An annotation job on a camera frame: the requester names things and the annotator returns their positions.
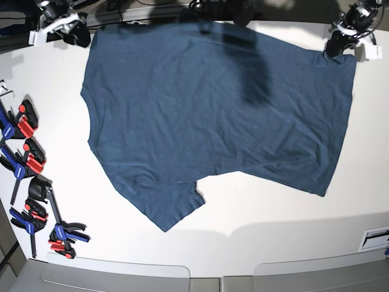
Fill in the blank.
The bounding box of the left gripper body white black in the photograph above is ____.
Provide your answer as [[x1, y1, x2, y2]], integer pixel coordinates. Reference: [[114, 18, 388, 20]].
[[331, 21, 365, 47]]

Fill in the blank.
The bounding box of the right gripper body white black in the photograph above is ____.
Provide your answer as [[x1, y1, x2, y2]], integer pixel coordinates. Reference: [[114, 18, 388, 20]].
[[38, 9, 88, 34]]

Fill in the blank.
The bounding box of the dark blue T-shirt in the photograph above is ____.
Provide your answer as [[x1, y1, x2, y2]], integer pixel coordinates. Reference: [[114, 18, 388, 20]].
[[81, 21, 357, 231]]

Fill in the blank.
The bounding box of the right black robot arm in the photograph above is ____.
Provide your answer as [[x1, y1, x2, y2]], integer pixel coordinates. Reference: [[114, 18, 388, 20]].
[[29, 1, 91, 47]]

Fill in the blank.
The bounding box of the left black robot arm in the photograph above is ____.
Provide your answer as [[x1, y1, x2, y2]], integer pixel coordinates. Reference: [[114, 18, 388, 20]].
[[325, 1, 388, 57]]

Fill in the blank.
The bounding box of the metal hex key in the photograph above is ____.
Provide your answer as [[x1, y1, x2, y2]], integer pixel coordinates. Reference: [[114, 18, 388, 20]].
[[0, 80, 15, 97]]

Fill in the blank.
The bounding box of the top blue red bar clamp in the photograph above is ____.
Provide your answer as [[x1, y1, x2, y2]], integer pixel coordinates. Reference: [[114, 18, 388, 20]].
[[1, 99, 38, 147]]

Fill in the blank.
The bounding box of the blue red bar clamp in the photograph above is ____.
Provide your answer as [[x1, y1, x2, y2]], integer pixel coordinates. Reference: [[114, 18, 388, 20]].
[[9, 197, 48, 259], [1, 99, 38, 147], [29, 177, 90, 259], [1, 138, 46, 205]]

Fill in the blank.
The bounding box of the bottom blue red bar clamp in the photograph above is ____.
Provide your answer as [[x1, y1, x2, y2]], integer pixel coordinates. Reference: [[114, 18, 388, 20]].
[[29, 177, 90, 259]]

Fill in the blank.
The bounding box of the right grey chair back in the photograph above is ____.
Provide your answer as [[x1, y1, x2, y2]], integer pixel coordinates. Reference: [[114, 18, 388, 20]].
[[221, 251, 389, 292]]

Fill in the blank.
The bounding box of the grey chair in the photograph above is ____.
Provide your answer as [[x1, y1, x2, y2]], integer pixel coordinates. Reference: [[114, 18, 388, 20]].
[[221, 251, 389, 292], [11, 252, 220, 291]]

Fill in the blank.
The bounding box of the left grey chair back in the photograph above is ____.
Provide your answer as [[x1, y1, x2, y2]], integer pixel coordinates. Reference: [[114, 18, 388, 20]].
[[11, 252, 220, 291]]

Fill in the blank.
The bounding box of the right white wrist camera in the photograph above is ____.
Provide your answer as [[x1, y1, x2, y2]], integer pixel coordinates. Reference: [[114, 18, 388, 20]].
[[28, 30, 47, 46]]

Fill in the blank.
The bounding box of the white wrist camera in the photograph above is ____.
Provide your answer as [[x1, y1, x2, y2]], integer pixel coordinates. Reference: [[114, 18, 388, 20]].
[[28, 30, 47, 46], [364, 44, 382, 60]]

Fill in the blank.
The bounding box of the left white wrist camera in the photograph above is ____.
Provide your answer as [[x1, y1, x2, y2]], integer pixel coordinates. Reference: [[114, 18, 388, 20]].
[[364, 44, 382, 60]]

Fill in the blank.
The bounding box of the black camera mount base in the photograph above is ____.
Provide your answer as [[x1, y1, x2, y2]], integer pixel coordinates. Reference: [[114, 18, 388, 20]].
[[232, 0, 263, 27]]

